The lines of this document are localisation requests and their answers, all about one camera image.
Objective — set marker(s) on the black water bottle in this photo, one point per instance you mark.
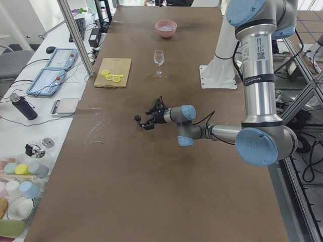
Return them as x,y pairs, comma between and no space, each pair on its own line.
23,106

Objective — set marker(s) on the aluminium frame post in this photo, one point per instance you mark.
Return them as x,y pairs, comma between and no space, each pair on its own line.
65,9

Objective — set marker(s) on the teach pendant far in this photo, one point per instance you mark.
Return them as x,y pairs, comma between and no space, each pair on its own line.
62,58

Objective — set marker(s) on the lemon slice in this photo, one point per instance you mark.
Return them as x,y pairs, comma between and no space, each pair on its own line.
116,79
105,72
109,77

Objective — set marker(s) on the lemon slice middle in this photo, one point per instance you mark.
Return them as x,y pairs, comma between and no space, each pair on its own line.
109,77

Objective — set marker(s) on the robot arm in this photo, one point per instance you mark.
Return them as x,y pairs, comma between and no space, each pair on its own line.
262,139

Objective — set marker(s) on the lemon slice near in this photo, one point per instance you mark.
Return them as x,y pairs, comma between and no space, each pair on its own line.
116,79

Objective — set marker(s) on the clear wine glass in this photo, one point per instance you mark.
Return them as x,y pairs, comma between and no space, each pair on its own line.
159,59

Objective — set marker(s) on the yellow cup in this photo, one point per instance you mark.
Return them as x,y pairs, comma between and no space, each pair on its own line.
22,169

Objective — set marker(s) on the light blue cup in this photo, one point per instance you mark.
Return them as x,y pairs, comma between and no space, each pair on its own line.
29,189

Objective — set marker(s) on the steel double jigger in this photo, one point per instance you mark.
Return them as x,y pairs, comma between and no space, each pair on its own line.
137,119

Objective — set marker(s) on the pink bowl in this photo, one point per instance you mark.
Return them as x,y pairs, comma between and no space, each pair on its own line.
166,34

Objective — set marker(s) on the pile of clear ice cubes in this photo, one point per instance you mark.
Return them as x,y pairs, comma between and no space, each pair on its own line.
166,27

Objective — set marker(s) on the bamboo cutting board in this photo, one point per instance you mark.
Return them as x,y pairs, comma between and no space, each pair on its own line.
115,66

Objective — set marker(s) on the teach pendant near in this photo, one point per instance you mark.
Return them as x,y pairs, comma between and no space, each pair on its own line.
47,82

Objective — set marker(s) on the black keyboard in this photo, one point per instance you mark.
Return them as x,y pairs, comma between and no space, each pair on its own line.
80,23

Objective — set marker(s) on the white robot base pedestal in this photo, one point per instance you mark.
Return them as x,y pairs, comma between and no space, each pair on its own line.
219,73

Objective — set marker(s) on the white plate green rim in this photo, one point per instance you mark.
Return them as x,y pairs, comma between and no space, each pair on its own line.
20,209

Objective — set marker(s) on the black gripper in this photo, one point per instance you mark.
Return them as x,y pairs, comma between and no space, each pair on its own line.
159,118

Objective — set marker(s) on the lemon slice far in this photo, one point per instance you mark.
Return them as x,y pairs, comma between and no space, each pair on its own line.
105,72

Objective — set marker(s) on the teach pendant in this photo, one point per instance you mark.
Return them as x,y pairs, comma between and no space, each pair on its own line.
47,82
62,58

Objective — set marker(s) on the white kitchen scale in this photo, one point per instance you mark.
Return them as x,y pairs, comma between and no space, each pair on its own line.
64,107

